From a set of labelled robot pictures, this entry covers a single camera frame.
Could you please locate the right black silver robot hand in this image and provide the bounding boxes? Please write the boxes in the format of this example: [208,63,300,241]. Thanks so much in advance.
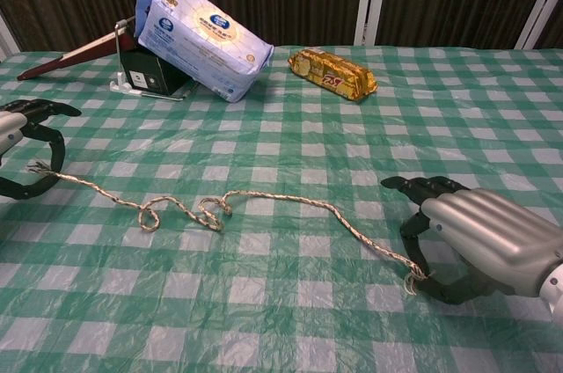
[380,175,563,306]

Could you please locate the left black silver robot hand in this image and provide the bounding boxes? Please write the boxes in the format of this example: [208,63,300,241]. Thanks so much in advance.
[0,99,84,201]

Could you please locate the dark red white stick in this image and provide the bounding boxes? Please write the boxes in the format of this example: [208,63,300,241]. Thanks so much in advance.
[16,32,135,82]

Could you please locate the black cardboard box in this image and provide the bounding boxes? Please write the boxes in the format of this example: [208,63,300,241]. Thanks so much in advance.
[121,48,197,98]

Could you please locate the blue plastic bag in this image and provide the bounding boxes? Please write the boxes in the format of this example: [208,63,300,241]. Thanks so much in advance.
[135,0,159,38]

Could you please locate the white blue tissue pack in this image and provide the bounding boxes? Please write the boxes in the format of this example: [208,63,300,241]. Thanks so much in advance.
[137,0,274,104]

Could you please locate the green checkered plastic tablecloth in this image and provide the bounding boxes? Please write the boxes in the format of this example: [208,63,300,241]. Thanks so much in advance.
[0,43,563,373]

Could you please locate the gold foil snack pack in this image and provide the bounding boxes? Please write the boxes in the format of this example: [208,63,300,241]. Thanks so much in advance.
[288,48,379,103]

